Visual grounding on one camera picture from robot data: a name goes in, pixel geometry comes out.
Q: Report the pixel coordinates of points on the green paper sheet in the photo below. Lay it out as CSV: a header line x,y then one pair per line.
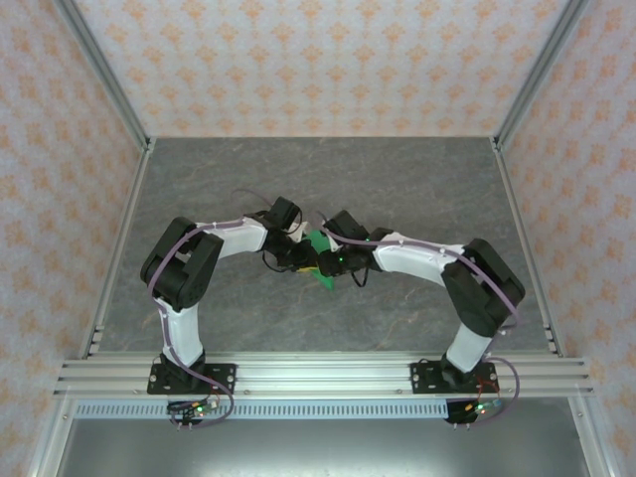
x,y
320,243

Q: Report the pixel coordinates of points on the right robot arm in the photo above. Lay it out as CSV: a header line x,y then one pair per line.
x,y
412,258

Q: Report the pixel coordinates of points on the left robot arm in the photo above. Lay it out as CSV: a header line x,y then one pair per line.
x,y
181,328

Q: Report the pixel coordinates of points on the grey metal panel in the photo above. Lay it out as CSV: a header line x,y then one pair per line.
x,y
323,452

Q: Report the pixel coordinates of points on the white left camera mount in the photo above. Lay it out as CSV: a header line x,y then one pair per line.
x,y
297,233

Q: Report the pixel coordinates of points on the aluminium mounting rail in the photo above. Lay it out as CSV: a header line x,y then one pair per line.
x,y
323,375

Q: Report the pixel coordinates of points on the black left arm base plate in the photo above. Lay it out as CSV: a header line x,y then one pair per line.
x,y
223,377

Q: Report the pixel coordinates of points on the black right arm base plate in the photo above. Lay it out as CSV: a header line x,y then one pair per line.
x,y
422,380

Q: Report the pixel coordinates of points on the aluminium side rail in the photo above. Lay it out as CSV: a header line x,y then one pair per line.
x,y
525,248
119,248

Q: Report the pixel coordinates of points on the aluminium corner post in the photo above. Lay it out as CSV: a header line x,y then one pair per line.
x,y
106,74
535,74

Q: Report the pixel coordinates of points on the aluminium frame leg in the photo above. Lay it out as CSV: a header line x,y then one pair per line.
x,y
47,447
587,447

